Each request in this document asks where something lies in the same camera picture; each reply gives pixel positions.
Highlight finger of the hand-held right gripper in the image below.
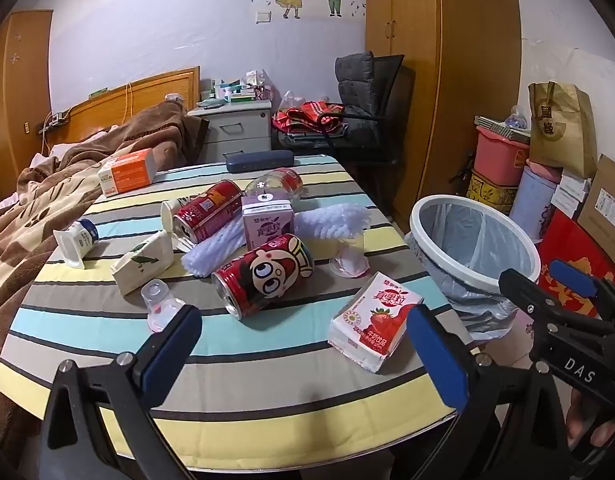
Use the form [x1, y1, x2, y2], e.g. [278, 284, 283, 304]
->
[548, 259, 615, 322]
[497, 268, 615, 335]

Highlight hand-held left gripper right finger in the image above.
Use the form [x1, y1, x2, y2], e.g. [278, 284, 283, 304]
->
[406, 304, 572, 480]

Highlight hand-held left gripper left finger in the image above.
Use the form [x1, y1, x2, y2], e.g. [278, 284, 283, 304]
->
[37, 304, 204, 480]

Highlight white bin with grey bag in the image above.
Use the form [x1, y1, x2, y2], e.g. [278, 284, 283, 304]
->
[405, 195, 542, 343]

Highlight strawberry milk carton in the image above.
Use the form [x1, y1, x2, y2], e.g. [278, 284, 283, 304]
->
[328, 271, 424, 373]

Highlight clear jelly cup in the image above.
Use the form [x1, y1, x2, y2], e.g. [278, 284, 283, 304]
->
[140, 280, 188, 333]
[329, 237, 371, 278]

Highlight red cartoon drink can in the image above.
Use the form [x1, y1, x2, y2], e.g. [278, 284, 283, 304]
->
[172, 179, 244, 245]
[210, 233, 315, 318]

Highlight person's right hand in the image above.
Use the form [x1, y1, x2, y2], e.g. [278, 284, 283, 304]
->
[565, 389, 615, 457]

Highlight red gift box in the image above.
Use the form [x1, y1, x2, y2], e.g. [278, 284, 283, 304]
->
[537, 208, 615, 318]

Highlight cardboard box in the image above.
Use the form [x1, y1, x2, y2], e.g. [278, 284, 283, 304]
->
[577, 155, 615, 266]

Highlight stack of white boxes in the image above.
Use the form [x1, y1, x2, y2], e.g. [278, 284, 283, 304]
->
[551, 169, 595, 221]

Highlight white and green carton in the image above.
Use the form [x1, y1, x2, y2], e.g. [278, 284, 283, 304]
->
[110, 230, 173, 295]

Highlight yellow patterned tin box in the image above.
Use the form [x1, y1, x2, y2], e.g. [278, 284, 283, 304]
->
[466, 169, 521, 217]

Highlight white foam net sleeve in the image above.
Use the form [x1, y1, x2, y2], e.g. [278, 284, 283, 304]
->
[180, 217, 248, 278]
[293, 203, 372, 240]

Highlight pink plastic bucket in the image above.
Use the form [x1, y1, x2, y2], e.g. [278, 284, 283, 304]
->
[472, 127, 531, 188]

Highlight patterned paper cup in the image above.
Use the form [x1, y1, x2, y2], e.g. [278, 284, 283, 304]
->
[160, 199, 198, 253]

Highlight brown paper bag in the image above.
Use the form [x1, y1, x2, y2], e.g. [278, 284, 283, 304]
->
[528, 81, 599, 179]

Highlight white and blue yogurt cup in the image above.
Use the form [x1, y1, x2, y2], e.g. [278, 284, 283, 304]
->
[53, 218, 100, 268]

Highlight purple milk carton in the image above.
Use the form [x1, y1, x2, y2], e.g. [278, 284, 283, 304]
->
[241, 196, 294, 252]

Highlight grey striped book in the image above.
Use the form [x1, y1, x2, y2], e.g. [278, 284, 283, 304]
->
[475, 116, 531, 143]

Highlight orange and white box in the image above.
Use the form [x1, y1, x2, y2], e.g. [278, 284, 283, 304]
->
[97, 148, 159, 197]

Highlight brown patterned blanket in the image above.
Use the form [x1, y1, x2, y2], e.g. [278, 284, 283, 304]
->
[0, 101, 208, 441]

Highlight clear bottle with red label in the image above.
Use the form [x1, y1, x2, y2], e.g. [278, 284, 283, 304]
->
[243, 167, 305, 211]

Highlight wooden wardrobe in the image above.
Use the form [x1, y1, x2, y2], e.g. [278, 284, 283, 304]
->
[365, 0, 522, 221]

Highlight dark blue glasses case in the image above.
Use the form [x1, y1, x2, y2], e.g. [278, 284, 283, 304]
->
[225, 150, 295, 169]

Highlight black chair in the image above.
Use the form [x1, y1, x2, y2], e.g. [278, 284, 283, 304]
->
[277, 53, 418, 161]

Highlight grey drawer nightstand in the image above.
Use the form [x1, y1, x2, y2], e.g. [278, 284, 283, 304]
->
[187, 97, 273, 165]

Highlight pink pillow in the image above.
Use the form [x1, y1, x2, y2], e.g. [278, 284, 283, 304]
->
[30, 142, 68, 167]

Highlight folded dark clothes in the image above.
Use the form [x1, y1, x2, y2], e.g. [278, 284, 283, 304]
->
[274, 127, 348, 150]

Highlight grey quilted chair cushion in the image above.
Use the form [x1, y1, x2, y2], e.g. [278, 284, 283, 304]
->
[335, 51, 405, 146]

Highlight power strip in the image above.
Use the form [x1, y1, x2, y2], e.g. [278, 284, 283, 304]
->
[37, 112, 70, 133]

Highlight wooden headboard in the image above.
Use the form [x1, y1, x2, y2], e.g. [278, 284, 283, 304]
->
[37, 65, 202, 156]

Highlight cluster of bottles and boxes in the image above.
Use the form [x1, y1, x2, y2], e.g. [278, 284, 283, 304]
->
[200, 71, 273, 108]

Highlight red striped clothing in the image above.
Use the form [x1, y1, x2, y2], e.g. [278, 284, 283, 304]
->
[272, 101, 348, 133]

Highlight wooden door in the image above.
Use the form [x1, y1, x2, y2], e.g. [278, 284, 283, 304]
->
[0, 9, 54, 201]

